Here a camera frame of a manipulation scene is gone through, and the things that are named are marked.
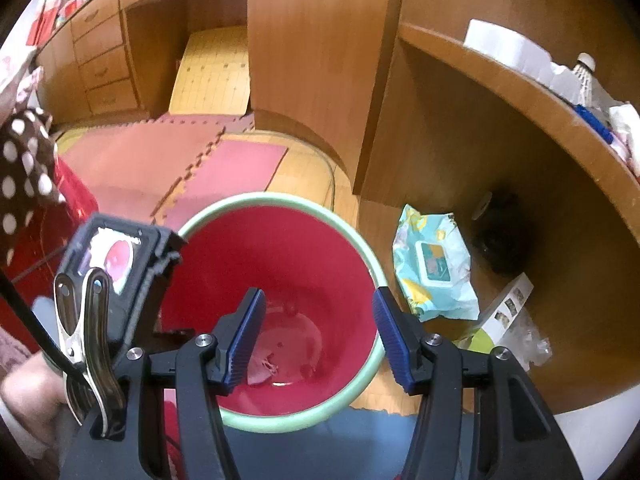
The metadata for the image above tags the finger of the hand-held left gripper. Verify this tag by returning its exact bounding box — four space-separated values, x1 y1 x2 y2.
151 328 197 348

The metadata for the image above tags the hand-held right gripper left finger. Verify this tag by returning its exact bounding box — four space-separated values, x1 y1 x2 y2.
125 287 267 480

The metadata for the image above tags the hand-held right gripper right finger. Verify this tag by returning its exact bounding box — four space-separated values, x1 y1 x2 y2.
372 286 583 480

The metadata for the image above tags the light blue wet wipes pack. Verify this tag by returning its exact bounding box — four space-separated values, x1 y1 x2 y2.
392 204 481 323

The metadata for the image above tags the red bucket with green rim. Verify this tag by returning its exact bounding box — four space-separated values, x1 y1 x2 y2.
160 191 388 433

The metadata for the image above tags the clear plastic bag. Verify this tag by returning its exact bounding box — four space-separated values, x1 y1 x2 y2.
492 305 553 368

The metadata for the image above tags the wooden corner shelf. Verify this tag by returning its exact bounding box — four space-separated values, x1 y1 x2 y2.
352 0 640 416

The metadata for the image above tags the pink paper leaflet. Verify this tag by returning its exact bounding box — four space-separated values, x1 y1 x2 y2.
607 102 640 171

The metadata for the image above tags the white organza pouch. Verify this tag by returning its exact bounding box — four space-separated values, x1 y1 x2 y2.
248 351 281 387

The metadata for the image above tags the metal spring clip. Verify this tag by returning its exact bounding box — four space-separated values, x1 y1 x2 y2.
54 268 126 438

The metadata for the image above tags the red cloth with gold stars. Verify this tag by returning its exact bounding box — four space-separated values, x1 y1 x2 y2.
0 155 101 286

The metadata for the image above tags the large pink foam mat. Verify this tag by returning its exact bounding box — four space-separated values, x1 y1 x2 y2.
55 112 256 226

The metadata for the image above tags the white and green carton box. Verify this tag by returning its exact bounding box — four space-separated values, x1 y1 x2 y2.
455 272 535 356

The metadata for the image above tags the blue floor mat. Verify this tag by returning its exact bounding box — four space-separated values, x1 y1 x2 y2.
220 400 426 480

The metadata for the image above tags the fluffy grey rug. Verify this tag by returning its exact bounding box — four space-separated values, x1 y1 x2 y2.
0 327 41 361

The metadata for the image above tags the black dark object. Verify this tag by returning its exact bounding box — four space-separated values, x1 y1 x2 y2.
472 189 531 276

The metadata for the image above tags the person's foot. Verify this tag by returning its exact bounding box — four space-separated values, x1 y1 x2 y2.
0 352 68 461

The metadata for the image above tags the single pink foam tile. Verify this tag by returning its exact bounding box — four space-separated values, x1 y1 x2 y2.
220 137 290 201

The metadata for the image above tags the brown polka-dot cloth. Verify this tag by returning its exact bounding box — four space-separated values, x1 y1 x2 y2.
0 107 66 266

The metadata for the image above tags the yellow grid mat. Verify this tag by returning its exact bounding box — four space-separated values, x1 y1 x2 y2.
168 25 251 116

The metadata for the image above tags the wooden drawer desk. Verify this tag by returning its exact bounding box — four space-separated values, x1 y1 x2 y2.
35 0 251 123

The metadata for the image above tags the pink floral cloth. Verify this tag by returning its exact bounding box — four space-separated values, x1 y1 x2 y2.
0 52 45 111

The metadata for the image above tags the red paper item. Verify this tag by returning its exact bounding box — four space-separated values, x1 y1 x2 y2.
30 2 63 46

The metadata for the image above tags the wooden wardrobe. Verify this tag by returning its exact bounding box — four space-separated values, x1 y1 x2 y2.
247 0 408 171

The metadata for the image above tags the small blue object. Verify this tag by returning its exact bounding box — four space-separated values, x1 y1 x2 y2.
572 104 613 143

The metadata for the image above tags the white feather shuttlecock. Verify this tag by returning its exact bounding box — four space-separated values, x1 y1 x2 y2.
570 52 598 108

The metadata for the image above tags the black cable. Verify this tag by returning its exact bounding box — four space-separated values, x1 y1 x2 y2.
0 270 83 376

